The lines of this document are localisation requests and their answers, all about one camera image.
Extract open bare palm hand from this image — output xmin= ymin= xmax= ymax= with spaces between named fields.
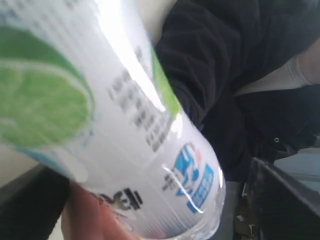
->
xmin=61 ymin=182 xmax=142 ymax=240

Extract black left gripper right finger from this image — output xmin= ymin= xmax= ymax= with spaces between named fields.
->
xmin=247 ymin=158 xmax=320 ymax=240

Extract black jacket torso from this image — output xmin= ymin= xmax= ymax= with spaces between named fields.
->
xmin=155 ymin=0 xmax=320 ymax=182

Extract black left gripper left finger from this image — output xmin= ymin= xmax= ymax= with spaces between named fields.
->
xmin=0 ymin=165 xmax=70 ymax=240

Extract lime label clear bottle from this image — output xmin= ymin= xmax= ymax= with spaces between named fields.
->
xmin=0 ymin=0 xmax=226 ymax=240

